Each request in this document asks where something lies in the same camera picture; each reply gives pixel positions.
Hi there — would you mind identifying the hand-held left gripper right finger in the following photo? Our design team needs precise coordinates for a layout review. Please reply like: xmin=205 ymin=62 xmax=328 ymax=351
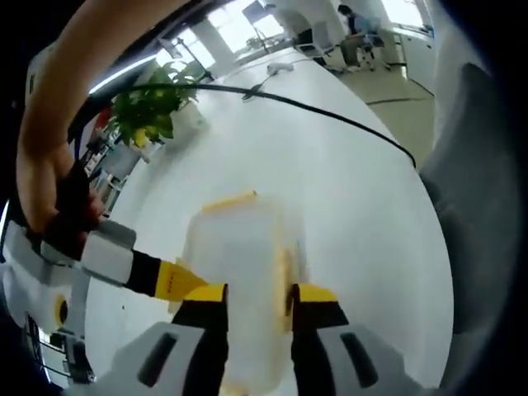
xmin=290 ymin=283 xmax=414 ymax=396

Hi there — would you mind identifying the white object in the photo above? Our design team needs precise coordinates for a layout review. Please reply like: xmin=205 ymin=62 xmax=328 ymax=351
xmin=266 ymin=61 xmax=295 ymax=76

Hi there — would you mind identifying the black monitor stand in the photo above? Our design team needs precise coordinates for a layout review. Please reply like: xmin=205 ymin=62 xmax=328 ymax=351
xmin=171 ymin=35 xmax=218 ymax=82

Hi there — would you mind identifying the clear plastic box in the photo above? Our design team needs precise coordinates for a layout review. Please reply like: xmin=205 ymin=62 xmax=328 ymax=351
xmin=175 ymin=189 xmax=309 ymax=393

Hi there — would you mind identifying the small black object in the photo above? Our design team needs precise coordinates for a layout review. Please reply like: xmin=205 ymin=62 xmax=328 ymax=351
xmin=242 ymin=83 xmax=266 ymax=102

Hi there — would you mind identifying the green potted plant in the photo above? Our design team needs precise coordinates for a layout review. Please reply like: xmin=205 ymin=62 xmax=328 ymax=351
xmin=107 ymin=60 xmax=208 ymax=163

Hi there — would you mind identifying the ceiling light strip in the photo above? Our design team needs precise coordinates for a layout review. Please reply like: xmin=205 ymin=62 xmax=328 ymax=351
xmin=88 ymin=53 xmax=160 ymax=96

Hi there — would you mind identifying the shelf of white boxes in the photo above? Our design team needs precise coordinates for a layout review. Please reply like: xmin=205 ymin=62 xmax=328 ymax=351
xmin=78 ymin=102 xmax=133 ymax=218

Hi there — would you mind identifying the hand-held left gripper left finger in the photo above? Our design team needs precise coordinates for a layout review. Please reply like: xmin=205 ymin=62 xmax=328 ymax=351
xmin=105 ymin=283 xmax=230 ymax=396

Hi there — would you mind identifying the black cable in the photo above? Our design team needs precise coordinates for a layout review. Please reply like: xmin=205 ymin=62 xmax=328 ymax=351
xmin=131 ymin=81 xmax=417 ymax=167

